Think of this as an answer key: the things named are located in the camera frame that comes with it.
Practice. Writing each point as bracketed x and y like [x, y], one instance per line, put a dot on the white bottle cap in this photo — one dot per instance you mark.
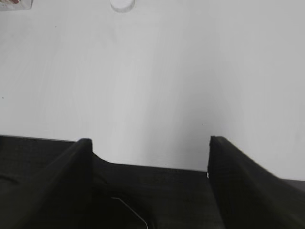
[122, 5]

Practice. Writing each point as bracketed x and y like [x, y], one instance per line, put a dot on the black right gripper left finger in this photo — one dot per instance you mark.
[44, 184]

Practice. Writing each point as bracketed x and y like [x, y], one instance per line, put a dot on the white yili changqing yogurt bottle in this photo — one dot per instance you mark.
[11, 5]

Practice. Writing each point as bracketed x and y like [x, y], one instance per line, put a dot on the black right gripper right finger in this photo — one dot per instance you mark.
[247, 195]

